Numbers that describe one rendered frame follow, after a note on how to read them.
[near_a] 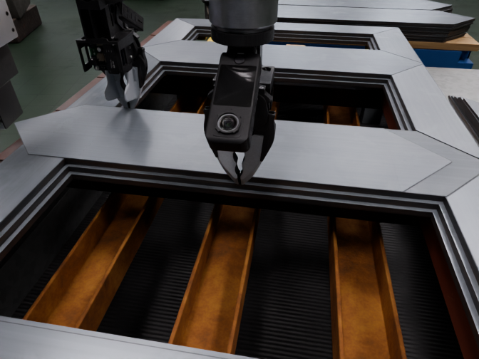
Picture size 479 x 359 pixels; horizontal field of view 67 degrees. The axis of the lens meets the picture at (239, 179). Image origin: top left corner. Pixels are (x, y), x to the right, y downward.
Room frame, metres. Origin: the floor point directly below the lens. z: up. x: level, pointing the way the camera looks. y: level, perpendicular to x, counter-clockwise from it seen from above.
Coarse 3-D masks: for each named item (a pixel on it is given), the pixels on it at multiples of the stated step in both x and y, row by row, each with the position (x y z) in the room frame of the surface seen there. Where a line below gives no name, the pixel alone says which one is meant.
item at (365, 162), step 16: (336, 128) 0.56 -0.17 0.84; (352, 128) 0.56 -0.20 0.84; (368, 128) 0.56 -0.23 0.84; (352, 144) 0.51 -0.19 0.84; (368, 144) 0.51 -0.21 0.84; (384, 144) 0.51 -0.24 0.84; (352, 160) 0.46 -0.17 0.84; (368, 160) 0.46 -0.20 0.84; (384, 160) 0.46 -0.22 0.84; (352, 176) 0.42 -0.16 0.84; (368, 176) 0.42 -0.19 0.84; (384, 176) 0.42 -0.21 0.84
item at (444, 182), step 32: (192, 32) 1.20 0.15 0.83; (288, 32) 1.19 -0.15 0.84; (320, 32) 1.17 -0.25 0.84; (160, 64) 0.91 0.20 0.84; (192, 64) 0.89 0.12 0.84; (64, 160) 0.47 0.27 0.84; (32, 192) 0.39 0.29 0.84; (224, 192) 0.41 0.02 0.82; (256, 192) 0.41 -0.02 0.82; (288, 192) 0.40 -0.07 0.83; (320, 192) 0.40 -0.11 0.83; (352, 192) 0.39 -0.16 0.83; (384, 192) 0.39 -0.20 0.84; (416, 192) 0.38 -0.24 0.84; (448, 192) 0.38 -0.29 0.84; (0, 224) 0.32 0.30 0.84; (32, 224) 0.35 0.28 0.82; (448, 224) 0.33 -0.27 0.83; (0, 256) 0.29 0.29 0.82; (448, 256) 0.29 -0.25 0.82; (0, 320) 0.20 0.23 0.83; (192, 352) 0.17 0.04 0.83
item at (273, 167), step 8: (280, 120) 0.59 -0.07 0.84; (280, 128) 0.56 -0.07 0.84; (288, 128) 0.56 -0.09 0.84; (280, 136) 0.53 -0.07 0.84; (288, 136) 0.53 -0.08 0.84; (272, 144) 0.51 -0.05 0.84; (280, 144) 0.51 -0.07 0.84; (240, 152) 0.48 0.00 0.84; (272, 152) 0.48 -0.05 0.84; (280, 152) 0.48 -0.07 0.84; (240, 160) 0.46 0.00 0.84; (264, 160) 0.46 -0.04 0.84; (272, 160) 0.46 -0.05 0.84; (280, 160) 0.46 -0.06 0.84; (240, 168) 0.44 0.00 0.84; (264, 168) 0.44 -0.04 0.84; (272, 168) 0.44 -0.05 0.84; (280, 168) 0.44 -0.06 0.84; (256, 176) 0.42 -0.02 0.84; (264, 176) 0.42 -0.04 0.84; (272, 176) 0.42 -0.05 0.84; (280, 176) 0.42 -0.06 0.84
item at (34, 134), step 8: (56, 112) 0.62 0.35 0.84; (64, 112) 0.62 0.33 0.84; (72, 112) 0.62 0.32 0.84; (40, 120) 0.59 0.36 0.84; (48, 120) 0.59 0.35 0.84; (56, 120) 0.59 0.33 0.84; (64, 120) 0.59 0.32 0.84; (24, 128) 0.56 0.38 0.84; (32, 128) 0.56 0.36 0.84; (40, 128) 0.56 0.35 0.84; (48, 128) 0.56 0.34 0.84; (56, 128) 0.56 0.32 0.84; (24, 136) 0.53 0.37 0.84; (32, 136) 0.53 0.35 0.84; (40, 136) 0.53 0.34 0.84; (48, 136) 0.53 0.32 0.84; (24, 144) 0.51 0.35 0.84; (32, 144) 0.51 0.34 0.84
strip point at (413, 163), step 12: (384, 132) 0.55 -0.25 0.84; (396, 144) 0.51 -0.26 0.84; (408, 144) 0.51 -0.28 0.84; (396, 156) 0.47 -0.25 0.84; (408, 156) 0.47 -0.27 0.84; (420, 156) 0.47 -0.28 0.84; (432, 156) 0.47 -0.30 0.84; (396, 168) 0.44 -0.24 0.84; (408, 168) 0.44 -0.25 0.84; (420, 168) 0.44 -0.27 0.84; (432, 168) 0.44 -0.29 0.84; (408, 180) 0.41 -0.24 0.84; (420, 180) 0.41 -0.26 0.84
